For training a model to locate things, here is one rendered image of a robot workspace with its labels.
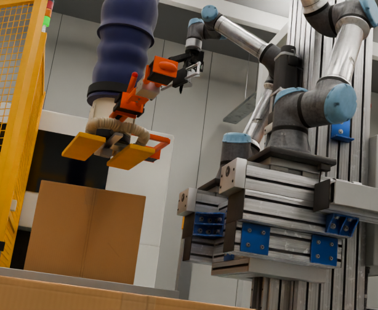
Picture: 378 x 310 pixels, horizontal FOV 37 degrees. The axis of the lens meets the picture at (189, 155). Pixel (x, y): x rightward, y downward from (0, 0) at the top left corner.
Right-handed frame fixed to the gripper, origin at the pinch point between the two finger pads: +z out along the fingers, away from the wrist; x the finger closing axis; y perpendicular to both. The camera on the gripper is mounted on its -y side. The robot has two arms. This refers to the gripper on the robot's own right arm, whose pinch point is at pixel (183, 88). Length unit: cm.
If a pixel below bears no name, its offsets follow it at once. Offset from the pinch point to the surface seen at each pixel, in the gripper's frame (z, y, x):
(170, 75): 33, -24, -83
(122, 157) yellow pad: 43, -26, -21
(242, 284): 66, 137, 248
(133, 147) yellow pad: 43, -24, -36
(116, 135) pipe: 40, -31, -36
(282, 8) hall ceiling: -468, 314, 623
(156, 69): 32, -29, -84
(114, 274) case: 88, -22, -22
